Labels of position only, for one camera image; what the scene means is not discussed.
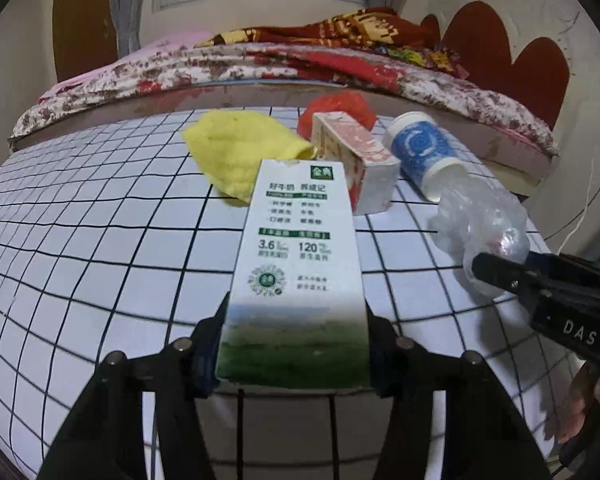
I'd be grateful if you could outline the crushed clear plastic bottle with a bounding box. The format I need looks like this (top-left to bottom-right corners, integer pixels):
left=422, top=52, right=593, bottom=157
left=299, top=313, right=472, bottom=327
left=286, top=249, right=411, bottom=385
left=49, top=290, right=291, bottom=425
left=427, top=170, right=531, bottom=298

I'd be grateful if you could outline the white cable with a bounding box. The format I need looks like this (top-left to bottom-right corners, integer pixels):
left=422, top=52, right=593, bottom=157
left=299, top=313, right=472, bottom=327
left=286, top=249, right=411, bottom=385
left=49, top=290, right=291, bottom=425
left=555, top=157, right=597, bottom=253

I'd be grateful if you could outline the pink cloth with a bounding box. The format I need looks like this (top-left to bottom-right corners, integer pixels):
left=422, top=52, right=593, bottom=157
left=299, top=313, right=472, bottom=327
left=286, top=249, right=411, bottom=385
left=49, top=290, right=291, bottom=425
left=39, top=30, right=216, bottom=103

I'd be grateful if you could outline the white checked tablecloth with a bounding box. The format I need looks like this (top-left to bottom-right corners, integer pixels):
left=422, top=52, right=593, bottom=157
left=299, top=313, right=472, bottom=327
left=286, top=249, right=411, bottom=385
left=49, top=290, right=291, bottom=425
left=0, top=105, right=596, bottom=480

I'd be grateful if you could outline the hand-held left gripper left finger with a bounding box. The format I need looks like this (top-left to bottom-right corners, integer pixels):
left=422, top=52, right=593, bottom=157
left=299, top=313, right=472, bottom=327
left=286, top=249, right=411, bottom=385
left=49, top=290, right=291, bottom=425
left=37, top=290, right=231, bottom=480

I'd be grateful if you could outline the red patterned blanket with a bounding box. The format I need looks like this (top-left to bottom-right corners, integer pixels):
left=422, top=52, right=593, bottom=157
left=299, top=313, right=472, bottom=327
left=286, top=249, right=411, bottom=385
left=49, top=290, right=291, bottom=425
left=195, top=7, right=431, bottom=68

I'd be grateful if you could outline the yellow cloth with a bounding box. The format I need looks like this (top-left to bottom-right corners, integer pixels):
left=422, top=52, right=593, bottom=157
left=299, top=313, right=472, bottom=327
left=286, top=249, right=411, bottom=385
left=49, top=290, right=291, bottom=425
left=180, top=111, right=317, bottom=208

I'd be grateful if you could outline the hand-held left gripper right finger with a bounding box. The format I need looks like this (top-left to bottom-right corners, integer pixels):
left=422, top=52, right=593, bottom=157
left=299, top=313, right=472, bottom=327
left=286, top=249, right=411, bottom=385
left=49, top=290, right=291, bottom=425
left=364, top=300, right=553, bottom=480

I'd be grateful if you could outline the pink white carton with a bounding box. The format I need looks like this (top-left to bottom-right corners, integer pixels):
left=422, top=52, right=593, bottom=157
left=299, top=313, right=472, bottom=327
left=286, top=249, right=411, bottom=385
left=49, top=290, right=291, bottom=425
left=311, top=112, right=402, bottom=216

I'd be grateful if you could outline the colourful patterned pillow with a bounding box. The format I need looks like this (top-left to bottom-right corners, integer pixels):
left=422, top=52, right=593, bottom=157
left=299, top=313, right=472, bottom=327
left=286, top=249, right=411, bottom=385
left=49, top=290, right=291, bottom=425
left=380, top=45, right=468, bottom=79

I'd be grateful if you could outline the blue white paper cup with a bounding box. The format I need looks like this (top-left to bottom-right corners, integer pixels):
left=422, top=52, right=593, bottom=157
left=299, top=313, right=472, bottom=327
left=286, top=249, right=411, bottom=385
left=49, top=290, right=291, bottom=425
left=382, top=111, right=463, bottom=203

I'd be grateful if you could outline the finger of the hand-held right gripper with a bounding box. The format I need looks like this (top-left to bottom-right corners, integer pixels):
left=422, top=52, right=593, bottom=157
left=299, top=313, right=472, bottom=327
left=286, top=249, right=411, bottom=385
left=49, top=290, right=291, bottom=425
left=471, top=252, right=600, bottom=311
left=522, top=249, right=600, bottom=283

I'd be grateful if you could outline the red plastic bag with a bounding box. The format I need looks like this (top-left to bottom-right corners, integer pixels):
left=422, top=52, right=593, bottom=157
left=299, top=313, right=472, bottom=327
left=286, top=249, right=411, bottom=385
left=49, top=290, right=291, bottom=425
left=297, top=91, right=378, bottom=141

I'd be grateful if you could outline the green white milk carton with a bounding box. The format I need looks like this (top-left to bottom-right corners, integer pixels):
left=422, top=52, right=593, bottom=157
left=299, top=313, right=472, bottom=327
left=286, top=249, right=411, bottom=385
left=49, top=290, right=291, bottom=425
left=215, top=158, right=372, bottom=390

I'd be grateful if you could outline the floral bedsheet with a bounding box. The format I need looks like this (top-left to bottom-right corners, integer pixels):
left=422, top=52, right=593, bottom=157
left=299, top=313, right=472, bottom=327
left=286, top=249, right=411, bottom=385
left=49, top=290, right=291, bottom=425
left=10, top=42, right=558, bottom=156

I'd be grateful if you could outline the person's right hand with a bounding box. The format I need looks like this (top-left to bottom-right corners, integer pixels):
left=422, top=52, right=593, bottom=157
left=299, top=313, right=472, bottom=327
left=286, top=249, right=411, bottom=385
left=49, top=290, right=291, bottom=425
left=559, top=361, right=600, bottom=445

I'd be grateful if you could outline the brown wooden door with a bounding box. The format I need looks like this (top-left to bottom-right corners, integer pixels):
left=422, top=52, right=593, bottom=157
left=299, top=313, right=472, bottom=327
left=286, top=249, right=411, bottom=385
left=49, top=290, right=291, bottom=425
left=52, top=0, right=118, bottom=83

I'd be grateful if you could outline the bed with red headboard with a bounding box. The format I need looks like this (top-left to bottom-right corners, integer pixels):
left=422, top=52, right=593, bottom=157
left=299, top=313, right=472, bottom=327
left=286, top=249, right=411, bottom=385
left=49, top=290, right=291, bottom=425
left=10, top=0, right=576, bottom=196

